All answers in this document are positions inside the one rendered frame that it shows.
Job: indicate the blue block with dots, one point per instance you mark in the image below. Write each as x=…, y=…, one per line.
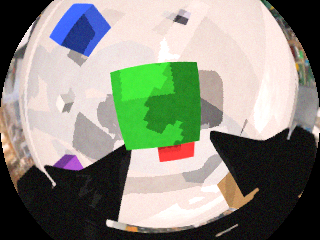
x=80, y=29

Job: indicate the purple cube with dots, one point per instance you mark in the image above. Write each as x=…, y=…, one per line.
x=69, y=162

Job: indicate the green block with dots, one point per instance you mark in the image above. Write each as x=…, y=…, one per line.
x=158, y=104

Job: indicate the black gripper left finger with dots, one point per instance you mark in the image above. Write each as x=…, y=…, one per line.
x=101, y=184

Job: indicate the red block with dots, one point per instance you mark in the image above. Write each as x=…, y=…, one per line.
x=176, y=152

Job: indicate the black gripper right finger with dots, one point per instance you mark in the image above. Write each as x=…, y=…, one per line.
x=247, y=159

